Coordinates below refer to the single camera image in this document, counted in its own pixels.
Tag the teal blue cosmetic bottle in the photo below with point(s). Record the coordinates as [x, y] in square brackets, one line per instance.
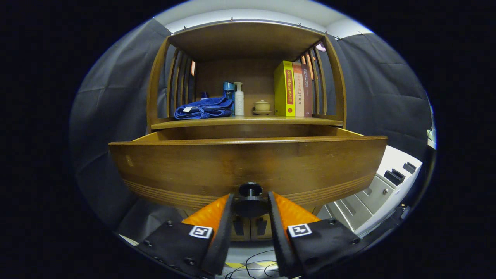
[228, 90]

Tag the white pump bottle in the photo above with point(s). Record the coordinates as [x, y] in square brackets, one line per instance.
[239, 101]

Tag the orange and white book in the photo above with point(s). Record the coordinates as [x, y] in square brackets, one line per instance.
[298, 91]

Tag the black round drawer knob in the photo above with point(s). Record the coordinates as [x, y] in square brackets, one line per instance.
[250, 202]

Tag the thick yellow book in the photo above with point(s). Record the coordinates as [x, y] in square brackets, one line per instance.
[284, 89]

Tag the small blue capped lotion bottle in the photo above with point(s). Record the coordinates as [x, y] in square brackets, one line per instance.
[204, 95]

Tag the wooden countertop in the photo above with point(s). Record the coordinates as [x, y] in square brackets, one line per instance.
[248, 122]

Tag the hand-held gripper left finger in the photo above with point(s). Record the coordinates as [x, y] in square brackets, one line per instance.
[223, 236]

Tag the brown wooden cabinet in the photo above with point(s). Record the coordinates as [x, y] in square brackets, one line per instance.
[244, 42]

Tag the brown book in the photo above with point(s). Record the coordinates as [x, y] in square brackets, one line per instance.
[308, 93]

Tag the beige lidded tea cup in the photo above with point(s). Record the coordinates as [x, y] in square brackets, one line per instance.
[262, 106]

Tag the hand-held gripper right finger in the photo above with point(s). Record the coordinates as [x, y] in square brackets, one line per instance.
[279, 236]

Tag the white drawer cabinet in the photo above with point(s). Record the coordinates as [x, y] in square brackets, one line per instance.
[372, 201]

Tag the wooden cabinet door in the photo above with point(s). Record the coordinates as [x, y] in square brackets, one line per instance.
[253, 232]
[247, 232]

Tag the brown wooden drawer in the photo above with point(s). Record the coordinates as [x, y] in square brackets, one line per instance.
[248, 162]

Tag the folded blue towel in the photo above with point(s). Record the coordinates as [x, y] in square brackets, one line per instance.
[205, 108]

